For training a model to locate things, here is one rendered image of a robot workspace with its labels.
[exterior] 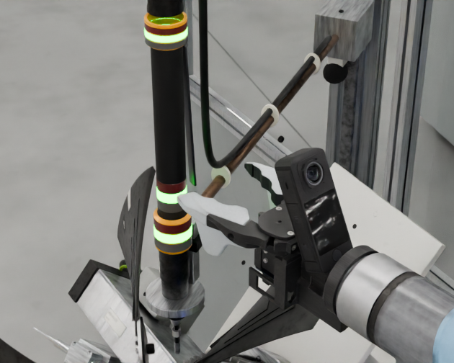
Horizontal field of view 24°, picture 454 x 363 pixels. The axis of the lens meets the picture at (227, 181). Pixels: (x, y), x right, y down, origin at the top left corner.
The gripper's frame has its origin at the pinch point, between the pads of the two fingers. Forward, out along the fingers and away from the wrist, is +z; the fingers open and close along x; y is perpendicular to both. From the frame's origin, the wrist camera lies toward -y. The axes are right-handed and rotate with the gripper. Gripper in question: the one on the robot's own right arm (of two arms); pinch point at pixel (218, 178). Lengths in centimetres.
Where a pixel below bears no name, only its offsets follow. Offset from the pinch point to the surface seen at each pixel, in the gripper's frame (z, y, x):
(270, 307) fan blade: 4.8, 27.6, 12.9
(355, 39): 29, 11, 53
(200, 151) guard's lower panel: 111, 84, 90
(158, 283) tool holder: 10.3, 19.8, -0.7
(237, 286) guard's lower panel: 92, 117, 87
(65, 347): 46, 59, 6
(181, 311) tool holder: 4.6, 20.0, -1.7
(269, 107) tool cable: 20.3, 10.1, 26.9
